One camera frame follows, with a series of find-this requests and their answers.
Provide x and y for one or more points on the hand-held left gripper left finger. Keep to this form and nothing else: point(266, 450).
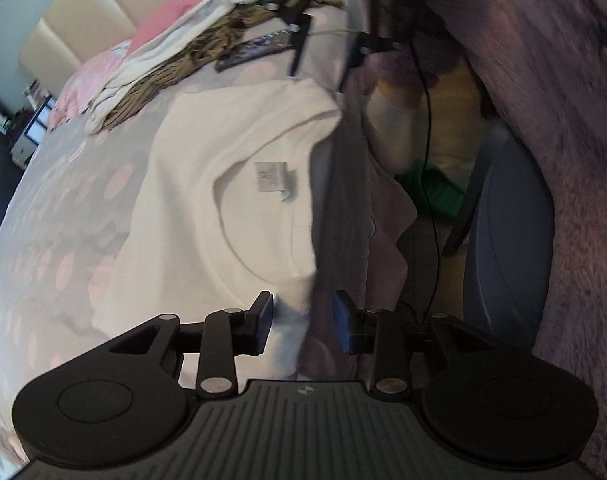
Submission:
point(266, 322)

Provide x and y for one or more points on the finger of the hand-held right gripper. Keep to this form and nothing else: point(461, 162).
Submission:
point(294, 26)
point(353, 55)

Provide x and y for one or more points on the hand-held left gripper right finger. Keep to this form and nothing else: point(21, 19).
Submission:
point(342, 325)

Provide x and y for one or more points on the white t-shirt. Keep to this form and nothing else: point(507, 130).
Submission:
point(193, 260)

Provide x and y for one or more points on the black smartphone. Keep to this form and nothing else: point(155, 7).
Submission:
point(253, 50)

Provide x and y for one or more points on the pale crumpled garment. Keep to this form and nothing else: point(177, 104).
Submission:
point(208, 10)

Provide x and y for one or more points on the pink pillow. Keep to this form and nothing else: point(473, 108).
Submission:
point(183, 0)

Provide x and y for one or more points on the brown striped garment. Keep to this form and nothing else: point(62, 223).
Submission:
point(158, 85)

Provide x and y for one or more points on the green plastic object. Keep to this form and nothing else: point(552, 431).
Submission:
point(438, 190)

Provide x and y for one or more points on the blue-grey chair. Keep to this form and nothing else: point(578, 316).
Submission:
point(508, 240)

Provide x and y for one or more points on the purple fuzzy robe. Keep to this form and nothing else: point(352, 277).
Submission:
point(558, 110)

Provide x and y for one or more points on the beige padded headboard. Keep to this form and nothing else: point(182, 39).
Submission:
point(83, 20)

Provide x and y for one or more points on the pink printed garment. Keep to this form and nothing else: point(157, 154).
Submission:
point(88, 75)

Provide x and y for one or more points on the grey pink-dotted bed cover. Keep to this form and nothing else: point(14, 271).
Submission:
point(58, 210)

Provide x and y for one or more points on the white nightstand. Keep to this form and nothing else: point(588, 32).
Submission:
point(28, 145)

